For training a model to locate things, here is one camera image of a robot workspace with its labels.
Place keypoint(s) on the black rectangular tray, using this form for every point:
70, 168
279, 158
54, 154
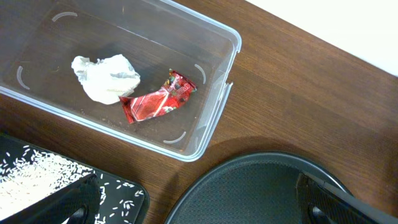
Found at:
124, 193

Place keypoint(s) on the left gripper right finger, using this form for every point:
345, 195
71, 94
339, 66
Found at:
320, 202

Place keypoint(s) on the pile of rice grains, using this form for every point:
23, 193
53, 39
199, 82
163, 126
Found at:
31, 180

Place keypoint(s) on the round black serving tray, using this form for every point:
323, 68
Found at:
254, 188

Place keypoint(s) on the red snack wrapper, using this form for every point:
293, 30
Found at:
173, 94

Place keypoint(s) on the clear plastic bin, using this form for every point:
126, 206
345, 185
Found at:
40, 39

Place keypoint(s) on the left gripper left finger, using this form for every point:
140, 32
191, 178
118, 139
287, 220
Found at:
78, 202

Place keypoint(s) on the white tissue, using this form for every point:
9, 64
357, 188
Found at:
106, 80

